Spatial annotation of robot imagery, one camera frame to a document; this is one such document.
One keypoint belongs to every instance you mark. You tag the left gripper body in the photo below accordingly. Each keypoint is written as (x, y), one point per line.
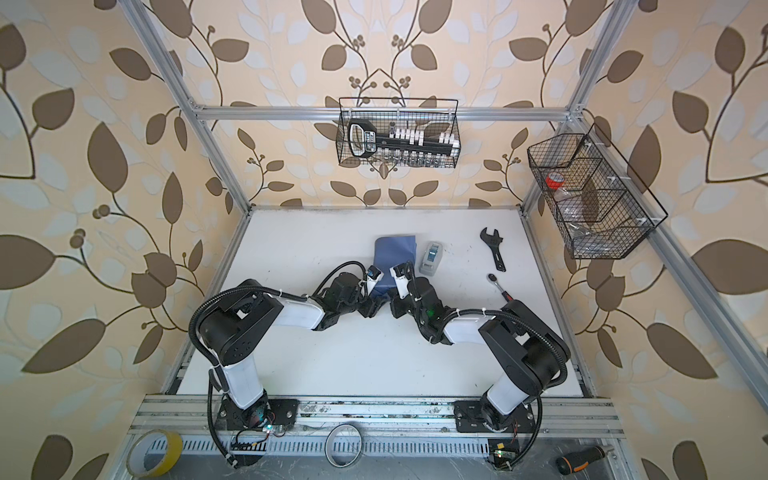
(347, 308)

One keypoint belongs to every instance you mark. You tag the black adjustable wrench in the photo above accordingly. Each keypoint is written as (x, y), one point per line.
(493, 241)

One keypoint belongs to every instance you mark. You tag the orange black screwdriver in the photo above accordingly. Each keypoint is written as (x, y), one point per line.
(574, 462)

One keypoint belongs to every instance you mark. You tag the black socket set rail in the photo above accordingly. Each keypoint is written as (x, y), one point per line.
(365, 141)

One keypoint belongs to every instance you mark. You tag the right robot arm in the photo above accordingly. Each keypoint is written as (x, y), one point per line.
(531, 355)

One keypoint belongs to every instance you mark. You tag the yellow tape roll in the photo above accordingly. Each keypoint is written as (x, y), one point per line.
(154, 454)

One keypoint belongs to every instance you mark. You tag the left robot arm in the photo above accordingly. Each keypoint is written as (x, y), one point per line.
(227, 328)

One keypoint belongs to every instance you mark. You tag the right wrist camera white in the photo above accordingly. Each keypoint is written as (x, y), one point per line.
(402, 275)

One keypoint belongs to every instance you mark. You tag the back wire basket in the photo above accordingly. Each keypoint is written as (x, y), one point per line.
(432, 114)

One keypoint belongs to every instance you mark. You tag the wire basket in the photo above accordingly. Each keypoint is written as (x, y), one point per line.
(604, 209)
(432, 114)

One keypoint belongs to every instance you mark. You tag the red handled ratchet wrench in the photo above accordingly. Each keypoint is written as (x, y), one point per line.
(494, 281)

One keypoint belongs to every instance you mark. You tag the right wire basket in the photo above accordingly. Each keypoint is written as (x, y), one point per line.
(604, 209)

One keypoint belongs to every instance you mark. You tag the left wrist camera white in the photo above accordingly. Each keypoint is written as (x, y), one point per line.
(373, 276)

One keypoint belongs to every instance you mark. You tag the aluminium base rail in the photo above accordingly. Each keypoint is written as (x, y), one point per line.
(411, 426)

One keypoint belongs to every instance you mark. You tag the red capped plastic item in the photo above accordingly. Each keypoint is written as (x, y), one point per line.
(554, 181)

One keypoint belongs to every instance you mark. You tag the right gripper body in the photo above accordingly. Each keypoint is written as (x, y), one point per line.
(419, 316)

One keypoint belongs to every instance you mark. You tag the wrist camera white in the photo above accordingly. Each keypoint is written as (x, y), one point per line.
(373, 276)
(402, 275)

